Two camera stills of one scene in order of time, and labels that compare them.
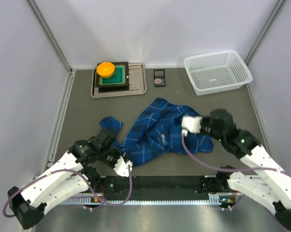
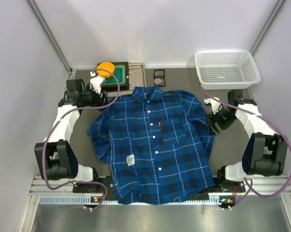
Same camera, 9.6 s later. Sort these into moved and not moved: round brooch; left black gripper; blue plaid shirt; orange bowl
Moved: blue plaid shirt; left black gripper
Not moved: round brooch; orange bowl
